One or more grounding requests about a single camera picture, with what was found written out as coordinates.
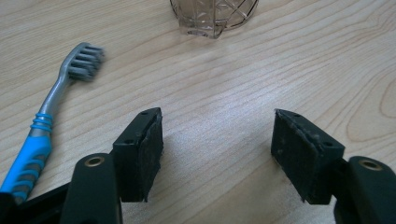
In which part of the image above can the blue and grey toothbrush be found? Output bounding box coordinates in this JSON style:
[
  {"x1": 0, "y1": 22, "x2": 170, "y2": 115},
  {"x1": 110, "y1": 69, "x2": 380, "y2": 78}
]
[{"x1": 0, "y1": 42, "x2": 106, "y2": 203}]

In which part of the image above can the clear patterned glass cup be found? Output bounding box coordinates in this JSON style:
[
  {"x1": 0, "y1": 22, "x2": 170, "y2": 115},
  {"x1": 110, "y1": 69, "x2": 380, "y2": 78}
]
[{"x1": 169, "y1": 0, "x2": 260, "y2": 40}]

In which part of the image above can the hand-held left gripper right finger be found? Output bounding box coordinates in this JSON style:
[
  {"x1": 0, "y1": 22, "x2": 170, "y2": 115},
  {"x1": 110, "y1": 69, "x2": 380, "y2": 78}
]
[{"x1": 270, "y1": 108, "x2": 347, "y2": 205}]

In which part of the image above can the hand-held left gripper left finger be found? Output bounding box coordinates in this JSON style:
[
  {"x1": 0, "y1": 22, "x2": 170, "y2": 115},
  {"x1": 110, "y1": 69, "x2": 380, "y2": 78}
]
[{"x1": 111, "y1": 106, "x2": 164, "y2": 203}]

